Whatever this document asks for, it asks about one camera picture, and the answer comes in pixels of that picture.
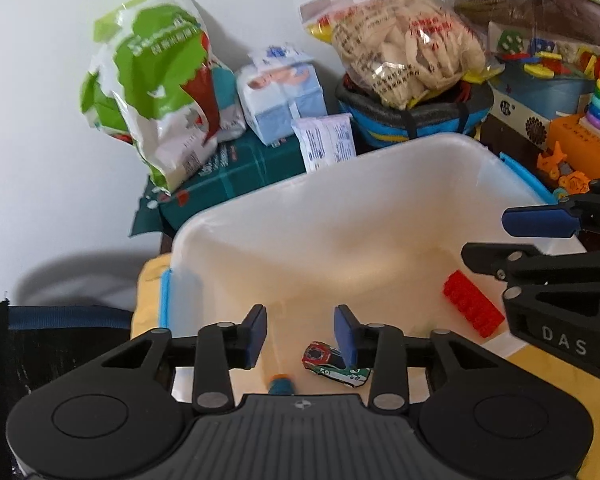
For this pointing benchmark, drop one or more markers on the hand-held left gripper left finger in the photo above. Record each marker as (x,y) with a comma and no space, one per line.
(256,337)

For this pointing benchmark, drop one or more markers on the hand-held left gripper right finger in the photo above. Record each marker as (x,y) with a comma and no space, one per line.
(344,335)

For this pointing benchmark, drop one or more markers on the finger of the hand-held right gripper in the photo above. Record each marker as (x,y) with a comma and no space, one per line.
(510,259)
(540,221)

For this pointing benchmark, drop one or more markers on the red green toy car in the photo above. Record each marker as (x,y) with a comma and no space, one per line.
(320,355)

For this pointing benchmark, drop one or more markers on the red building block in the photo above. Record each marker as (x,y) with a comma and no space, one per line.
(467,302)

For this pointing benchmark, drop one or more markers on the white plastic storage bin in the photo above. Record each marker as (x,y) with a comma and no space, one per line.
(330,220)

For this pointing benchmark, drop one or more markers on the blue toy with orange tip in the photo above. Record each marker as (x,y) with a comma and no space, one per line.
(282,386)

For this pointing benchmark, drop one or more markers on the orange toy animal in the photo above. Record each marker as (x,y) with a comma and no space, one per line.
(550,162)

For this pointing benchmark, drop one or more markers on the blue white toy box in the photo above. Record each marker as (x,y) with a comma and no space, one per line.
(555,95)

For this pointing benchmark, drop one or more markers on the dark green checked box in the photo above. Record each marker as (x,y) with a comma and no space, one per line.
(240,165)

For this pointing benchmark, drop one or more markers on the white packet with blue print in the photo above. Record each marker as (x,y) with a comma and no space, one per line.
(325,142)

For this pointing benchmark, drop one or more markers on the clear plastic toy case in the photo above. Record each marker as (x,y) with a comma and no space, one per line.
(540,10)

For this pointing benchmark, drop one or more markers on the clear bag of beige sticks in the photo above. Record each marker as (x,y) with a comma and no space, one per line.
(410,45)

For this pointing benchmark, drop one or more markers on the blue white tissue pack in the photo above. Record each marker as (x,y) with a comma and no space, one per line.
(280,105)

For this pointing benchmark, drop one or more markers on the green white plastic bag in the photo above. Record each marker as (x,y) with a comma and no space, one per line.
(155,60)

